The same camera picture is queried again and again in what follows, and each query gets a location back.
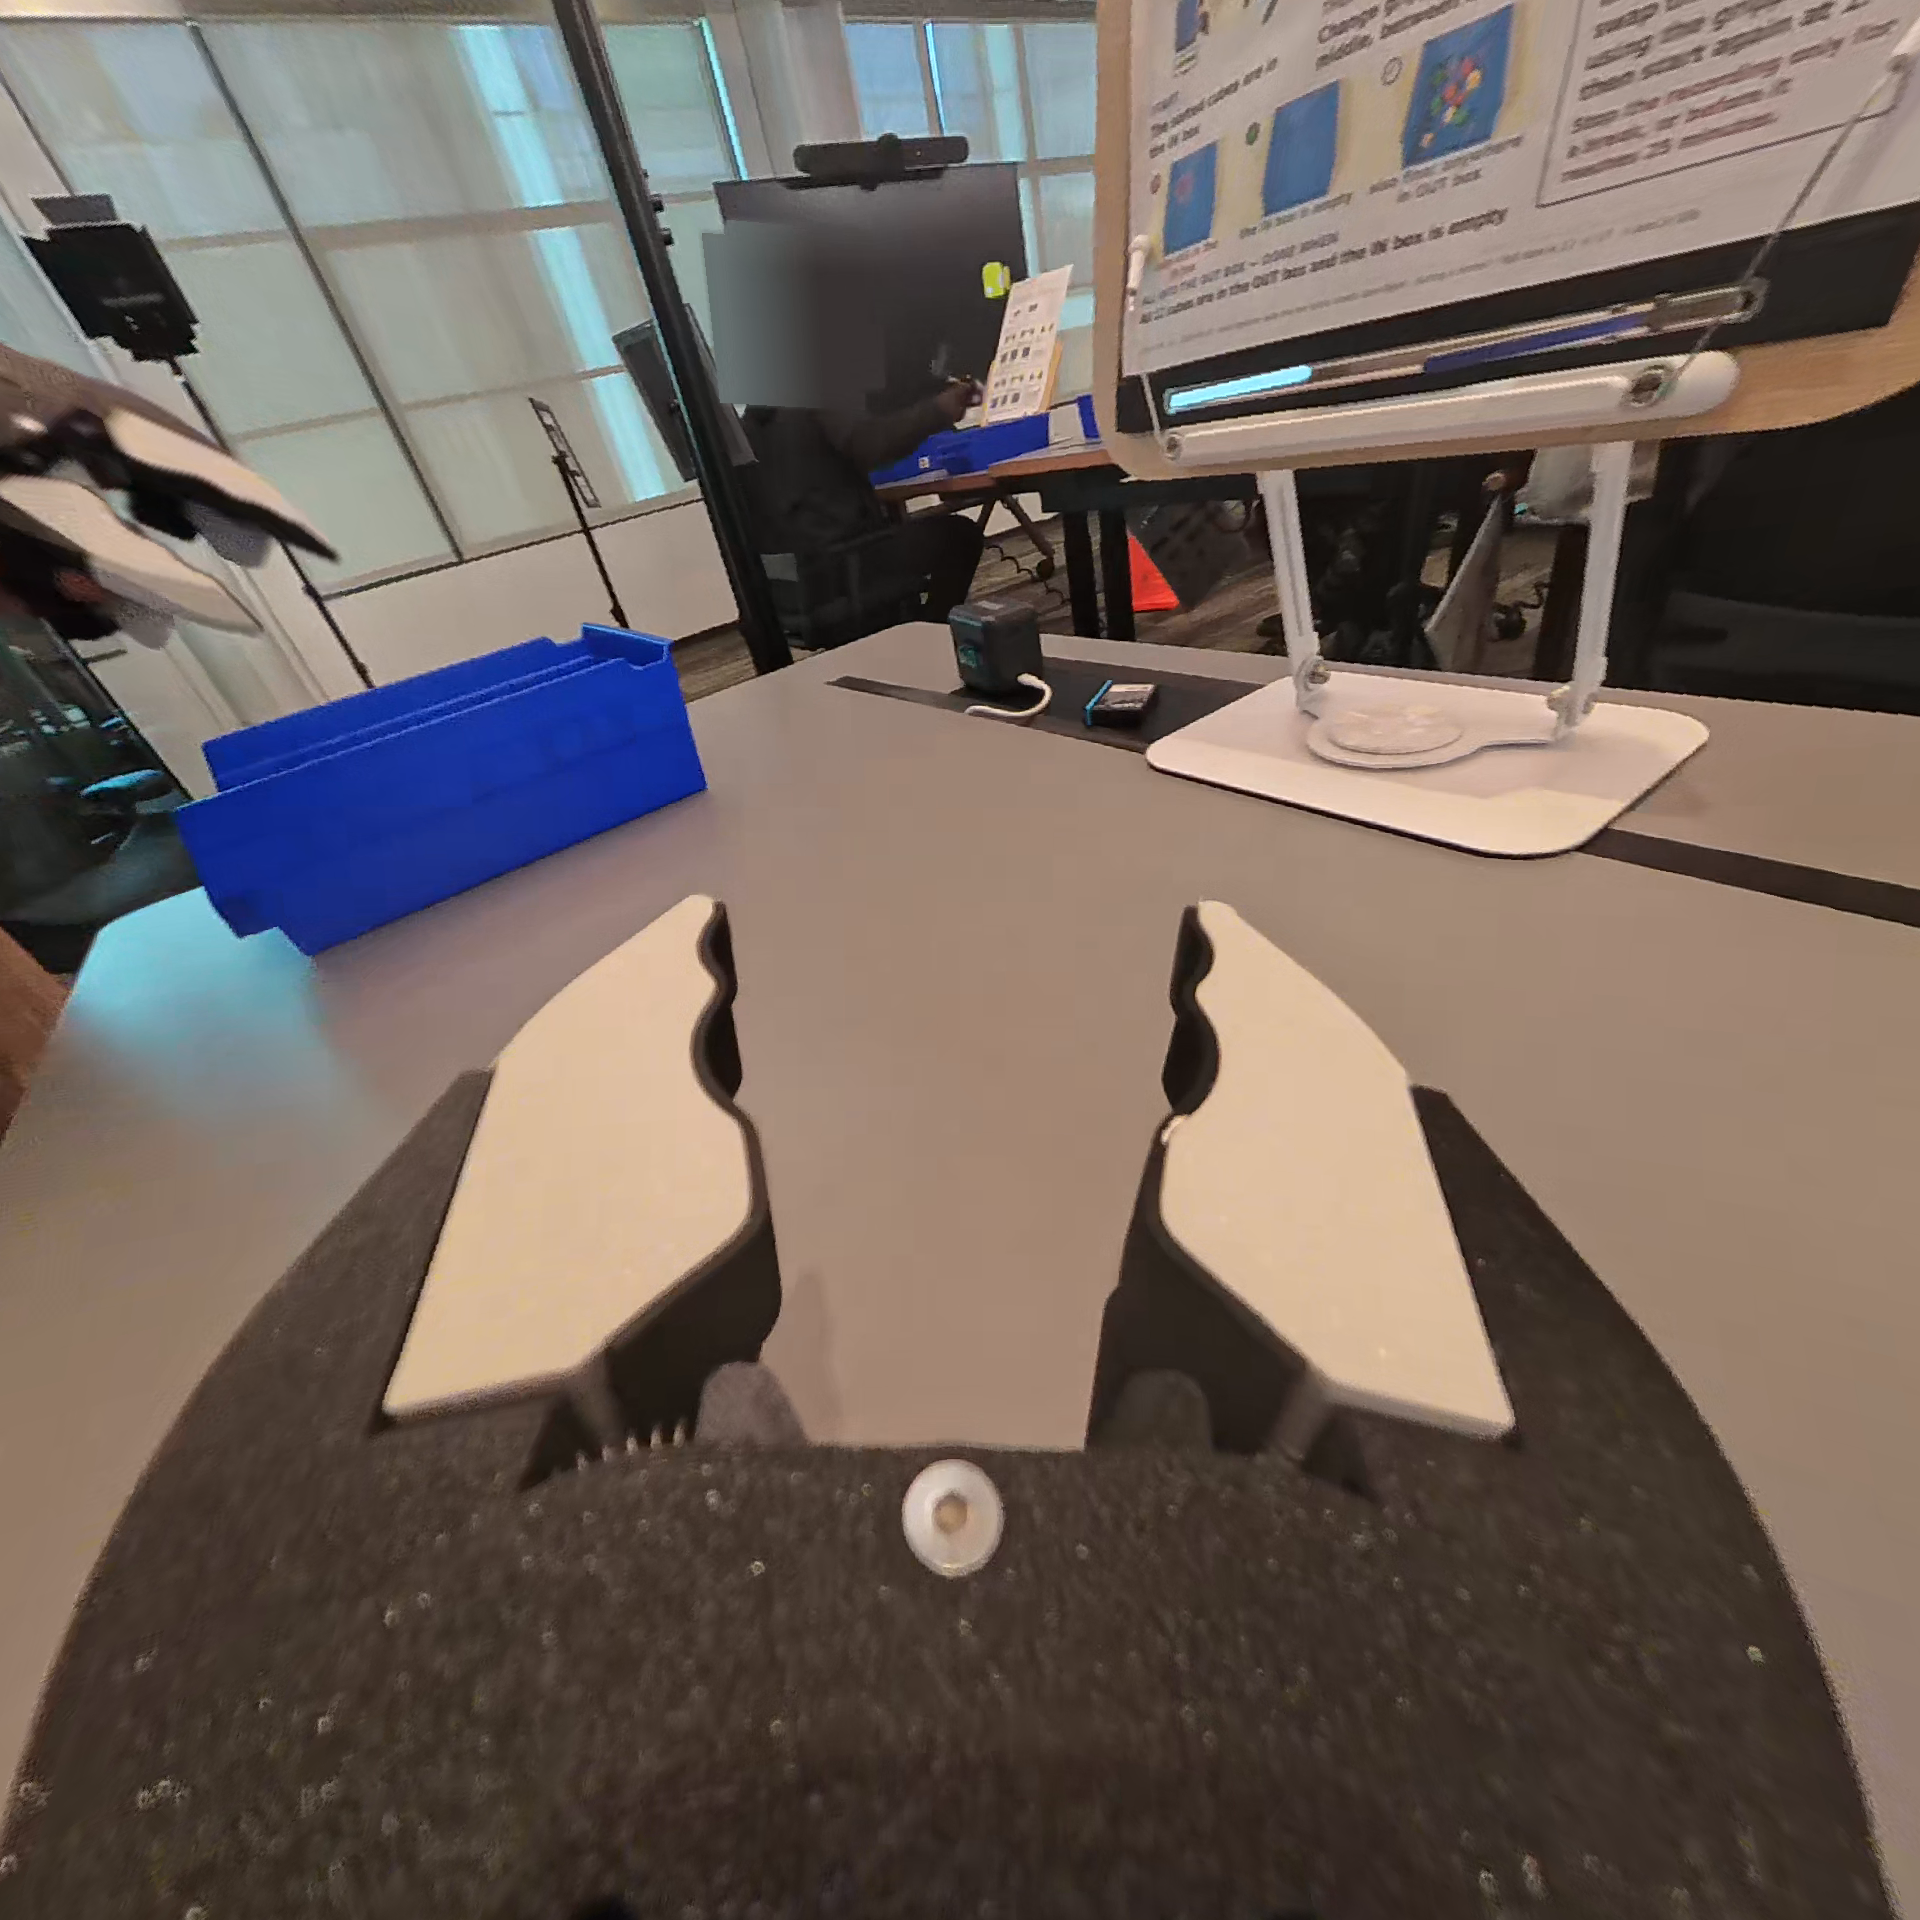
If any black ceiling pole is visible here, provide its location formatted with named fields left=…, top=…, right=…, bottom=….
left=530, top=399, right=634, bottom=635

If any black webcam bar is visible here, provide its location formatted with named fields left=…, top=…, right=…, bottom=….
left=794, top=134, right=948, bottom=190

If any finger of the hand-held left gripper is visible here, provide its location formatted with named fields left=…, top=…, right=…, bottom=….
left=0, top=484, right=268, bottom=644
left=99, top=410, right=344, bottom=569

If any large black display screen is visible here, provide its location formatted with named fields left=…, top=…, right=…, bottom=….
left=711, top=164, right=1028, bottom=410

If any wooden desk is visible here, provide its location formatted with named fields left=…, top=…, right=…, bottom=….
left=867, top=440, right=1141, bottom=646

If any black thin monitor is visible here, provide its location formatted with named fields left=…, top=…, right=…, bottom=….
left=611, top=316, right=708, bottom=484

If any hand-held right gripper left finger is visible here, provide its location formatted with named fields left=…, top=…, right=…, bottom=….
left=377, top=895, right=783, bottom=1443

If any black floor lamp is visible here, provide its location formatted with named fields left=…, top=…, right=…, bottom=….
left=551, top=0, right=794, bottom=673

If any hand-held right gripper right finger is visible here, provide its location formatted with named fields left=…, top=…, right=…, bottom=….
left=1091, top=901, right=1517, bottom=1464

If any black round device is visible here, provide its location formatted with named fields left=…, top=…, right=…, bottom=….
left=948, top=600, right=1041, bottom=697

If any black mesh chair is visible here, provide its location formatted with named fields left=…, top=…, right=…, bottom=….
left=1642, top=428, right=1920, bottom=753

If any black office chair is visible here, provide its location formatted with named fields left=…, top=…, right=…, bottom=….
left=750, top=534, right=908, bottom=662

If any small instruction sheet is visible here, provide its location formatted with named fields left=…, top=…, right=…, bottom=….
left=984, top=268, right=1078, bottom=425

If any white tablet stand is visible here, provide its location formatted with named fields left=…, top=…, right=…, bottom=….
left=1145, top=278, right=1763, bottom=859

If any wood-framed instruction board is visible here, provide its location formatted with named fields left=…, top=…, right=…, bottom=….
left=1091, top=0, right=1920, bottom=484

